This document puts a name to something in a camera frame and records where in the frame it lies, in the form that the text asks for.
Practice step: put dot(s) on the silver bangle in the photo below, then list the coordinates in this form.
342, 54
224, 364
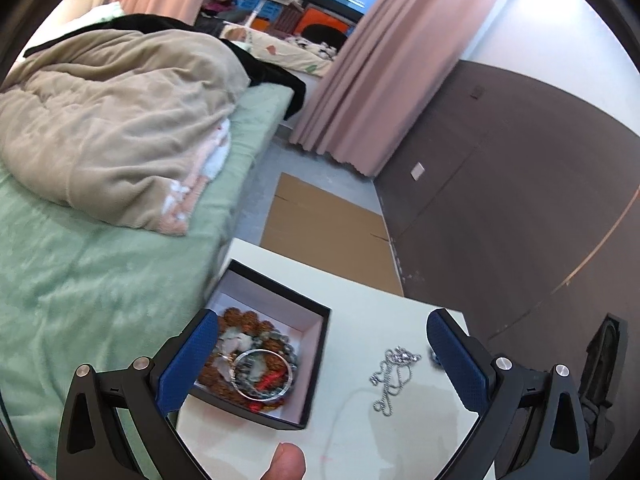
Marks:
292, 377

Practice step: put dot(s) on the black bag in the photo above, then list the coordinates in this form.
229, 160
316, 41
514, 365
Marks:
605, 360

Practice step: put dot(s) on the white organza flower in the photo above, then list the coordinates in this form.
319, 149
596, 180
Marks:
235, 341

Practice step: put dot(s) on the floral print bedding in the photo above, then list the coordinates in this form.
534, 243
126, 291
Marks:
290, 52

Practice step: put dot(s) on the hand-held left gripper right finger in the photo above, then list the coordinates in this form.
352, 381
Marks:
457, 360

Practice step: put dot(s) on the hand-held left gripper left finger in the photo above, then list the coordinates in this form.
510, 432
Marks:
190, 360

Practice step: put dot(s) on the flat cardboard sheet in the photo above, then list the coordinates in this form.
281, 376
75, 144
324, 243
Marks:
320, 220

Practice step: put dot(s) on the white rack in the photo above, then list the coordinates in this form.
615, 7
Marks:
270, 2

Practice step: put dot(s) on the orange chair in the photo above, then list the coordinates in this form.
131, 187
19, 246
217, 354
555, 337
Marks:
325, 22

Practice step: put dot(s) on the white wall outlet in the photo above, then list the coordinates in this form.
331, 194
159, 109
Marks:
418, 171

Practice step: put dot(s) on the pink and white cloth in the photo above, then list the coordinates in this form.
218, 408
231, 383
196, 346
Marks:
200, 170

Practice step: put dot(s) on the person's left hand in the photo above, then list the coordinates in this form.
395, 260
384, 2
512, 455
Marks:
285, 462

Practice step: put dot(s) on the beige blanket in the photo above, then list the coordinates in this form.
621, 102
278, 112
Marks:
110, 120

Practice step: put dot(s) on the bed with green sheet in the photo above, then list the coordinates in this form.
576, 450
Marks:
100, 285

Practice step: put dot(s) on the black jewelry box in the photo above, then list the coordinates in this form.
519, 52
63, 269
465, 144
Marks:
320, 350

